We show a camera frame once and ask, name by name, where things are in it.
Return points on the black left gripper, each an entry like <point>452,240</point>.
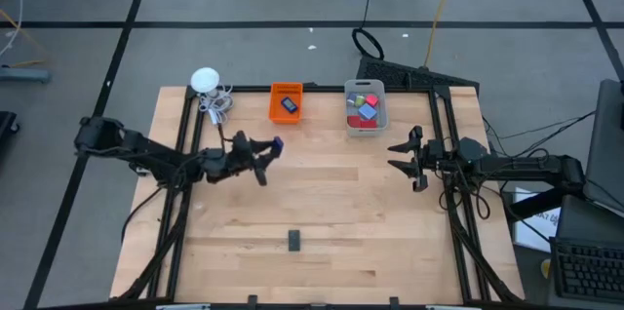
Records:
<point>241,156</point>

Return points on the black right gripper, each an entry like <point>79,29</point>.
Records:
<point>433,156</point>

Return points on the dark blue case with screen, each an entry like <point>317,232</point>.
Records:
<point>289,104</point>

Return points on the light blue wall charger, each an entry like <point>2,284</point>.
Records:
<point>367,111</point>

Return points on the pink wall charger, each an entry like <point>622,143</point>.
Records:
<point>372,101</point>

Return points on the purple and white wall charger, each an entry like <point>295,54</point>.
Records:
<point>351,99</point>

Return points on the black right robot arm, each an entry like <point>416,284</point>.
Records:
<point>526,166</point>

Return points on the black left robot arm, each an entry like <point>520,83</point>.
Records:
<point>146,146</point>

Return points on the clear plastic bin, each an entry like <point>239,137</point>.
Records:
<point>381,120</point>

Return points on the orange slatted plastic basket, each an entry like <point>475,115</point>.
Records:
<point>275,105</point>

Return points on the black perforated computer case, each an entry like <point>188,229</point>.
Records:
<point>400,73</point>

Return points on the white bulb lamp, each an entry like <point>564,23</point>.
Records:
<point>205,79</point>

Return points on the white paper sheet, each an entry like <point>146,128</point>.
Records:
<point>536,232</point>

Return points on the black table clamp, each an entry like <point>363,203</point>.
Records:
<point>394,302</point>
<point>252,301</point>

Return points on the dark grey desk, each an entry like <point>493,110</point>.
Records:
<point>585,222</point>

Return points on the grey computer monitor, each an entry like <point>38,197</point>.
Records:
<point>607,144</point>

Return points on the black keyboard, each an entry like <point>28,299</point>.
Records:
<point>590,271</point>

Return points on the grey table foot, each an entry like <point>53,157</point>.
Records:
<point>24,75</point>

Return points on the black chair base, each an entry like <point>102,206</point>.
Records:
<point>6,127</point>

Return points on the silver metal bracket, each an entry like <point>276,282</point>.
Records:
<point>183,307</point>
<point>453,307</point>

